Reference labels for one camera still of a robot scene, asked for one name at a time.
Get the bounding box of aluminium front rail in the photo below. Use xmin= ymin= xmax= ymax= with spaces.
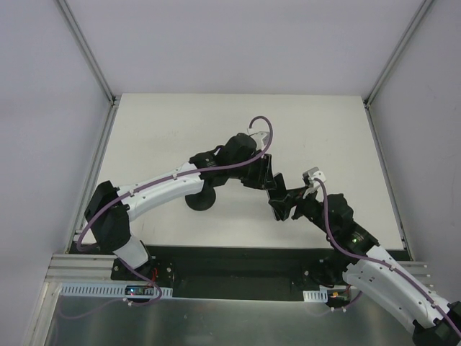
xmin=45 ymin=253 xmax=435 ymax=289

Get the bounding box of right white cable duct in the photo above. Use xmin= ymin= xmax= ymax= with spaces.
xmin=303 ymin=288 xmax=328 ymax=303

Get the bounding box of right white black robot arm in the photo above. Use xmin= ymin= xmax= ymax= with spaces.
xmin=268 ymin=187 xmax=460 ymax=345

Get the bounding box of white cable duct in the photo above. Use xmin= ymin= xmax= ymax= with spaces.
xmin=61 ymin=283 xmax=173 ymax=299
xmin=303 ymin=288 xmax=328 ymax=303

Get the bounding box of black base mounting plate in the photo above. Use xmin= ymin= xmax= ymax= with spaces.
xmin=109 ymin=243 xmax=388 ymax=300

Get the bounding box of aluminium frame post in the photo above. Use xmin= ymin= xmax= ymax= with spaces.
xmin=54 ymin=0 xmax=119 ymax=106
xmin=363 ymin=0 xmax=436 ymax=109

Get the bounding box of left white cable duct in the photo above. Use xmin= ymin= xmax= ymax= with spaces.
xmin=61 ymin=283 xmax=173 ymax=299

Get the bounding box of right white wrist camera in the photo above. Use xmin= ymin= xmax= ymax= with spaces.
xmin=303 ymin=167 xmax=326 ymax=199

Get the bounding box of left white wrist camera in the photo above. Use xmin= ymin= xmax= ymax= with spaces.
xmin=247 ymin=129 xmax=271 ymax=151

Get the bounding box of left aluminium frame post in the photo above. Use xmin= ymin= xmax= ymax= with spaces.
xmin=54 ymin=0 xmax=119 ymax=106

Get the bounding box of right aluminium frame post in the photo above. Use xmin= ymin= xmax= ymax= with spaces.
xmin=363 ymin=0 xmax=436 ymax=109

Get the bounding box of black round phone stand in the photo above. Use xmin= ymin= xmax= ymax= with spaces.
xmin=184 ymin=187 xmax=216 ymax=211

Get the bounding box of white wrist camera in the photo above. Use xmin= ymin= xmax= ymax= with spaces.
xmin=247 ymin=129 xmax=271 ymax=151
xmin=303 ymin=167 xmax=326 ymax=199

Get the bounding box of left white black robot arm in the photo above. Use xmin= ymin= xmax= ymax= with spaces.
xmin=85 ymin=131 xmax=276 ymax=280

